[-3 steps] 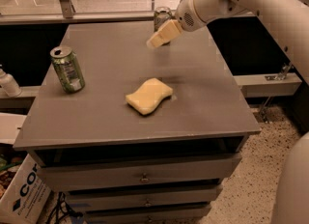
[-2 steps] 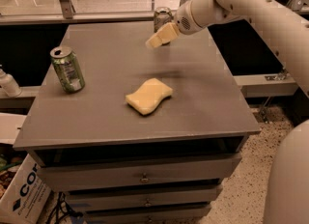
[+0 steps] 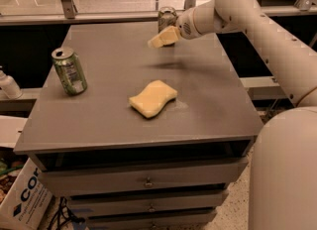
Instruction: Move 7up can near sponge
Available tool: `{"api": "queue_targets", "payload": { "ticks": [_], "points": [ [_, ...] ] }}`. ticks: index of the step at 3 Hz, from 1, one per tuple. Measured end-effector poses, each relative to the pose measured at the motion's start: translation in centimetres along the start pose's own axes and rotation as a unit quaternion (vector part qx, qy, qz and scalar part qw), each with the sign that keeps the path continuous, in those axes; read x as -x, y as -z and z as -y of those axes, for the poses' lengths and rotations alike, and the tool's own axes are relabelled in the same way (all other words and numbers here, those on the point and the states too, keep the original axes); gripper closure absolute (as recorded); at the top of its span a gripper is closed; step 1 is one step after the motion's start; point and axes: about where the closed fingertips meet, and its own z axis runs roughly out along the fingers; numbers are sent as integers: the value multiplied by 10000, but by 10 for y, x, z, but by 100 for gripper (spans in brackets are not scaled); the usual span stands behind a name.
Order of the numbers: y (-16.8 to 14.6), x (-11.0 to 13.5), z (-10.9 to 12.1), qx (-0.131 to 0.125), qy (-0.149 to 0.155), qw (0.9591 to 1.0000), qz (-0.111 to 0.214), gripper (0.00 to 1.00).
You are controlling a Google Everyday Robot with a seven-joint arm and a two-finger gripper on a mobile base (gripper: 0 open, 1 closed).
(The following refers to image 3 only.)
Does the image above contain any white cardboard box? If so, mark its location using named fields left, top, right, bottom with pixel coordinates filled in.
left=0, top=159, right=53, bottom=230

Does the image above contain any bottom grey drawer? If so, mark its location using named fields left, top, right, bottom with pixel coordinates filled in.
left=86, top=209, right=216, bottom=230

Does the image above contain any grey drawer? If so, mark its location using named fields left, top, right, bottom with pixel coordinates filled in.
left=40, top=157, right=248, bottom=197
left=68, top=189, right=228, bottom=217
left=86, top=209, right=216, bottom=230

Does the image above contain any yellow sponge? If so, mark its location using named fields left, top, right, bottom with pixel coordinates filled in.
left=129, top=80, right=177, bottom=118

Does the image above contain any middle grey drawer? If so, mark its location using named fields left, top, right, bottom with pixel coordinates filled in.
left=68, top=189, right=228, bottom=217

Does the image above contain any grey side shelf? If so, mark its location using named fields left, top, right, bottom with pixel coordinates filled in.
left=240, top=76, right=286, bottom=100

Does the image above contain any green soda can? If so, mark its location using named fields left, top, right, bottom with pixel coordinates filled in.
left=52, top=47, right=87, bottom=95

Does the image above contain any white plastic bottle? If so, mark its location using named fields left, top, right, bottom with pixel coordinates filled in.
left=0, top=69, right=23, bottom=99

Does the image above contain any top grey drawer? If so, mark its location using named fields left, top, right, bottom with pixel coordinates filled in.
left=40, top=157, right=248, bottom=197

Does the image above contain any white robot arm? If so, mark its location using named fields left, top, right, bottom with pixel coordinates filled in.
left=148, top=0, right=317, bottom=230

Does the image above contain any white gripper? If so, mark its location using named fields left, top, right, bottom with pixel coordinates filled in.
left=148, top=7, right=202, bottom=48

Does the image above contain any grey drawer cabinet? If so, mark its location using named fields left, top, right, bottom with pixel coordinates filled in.
left=16, top=23, right=262, bottom=230

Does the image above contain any white green 7up can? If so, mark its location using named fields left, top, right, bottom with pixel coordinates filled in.
left=158, top=7, right=177, bottom=32

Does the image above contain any black cable bundle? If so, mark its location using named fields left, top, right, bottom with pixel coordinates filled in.
left=49, top=196, right=86, bottom=230

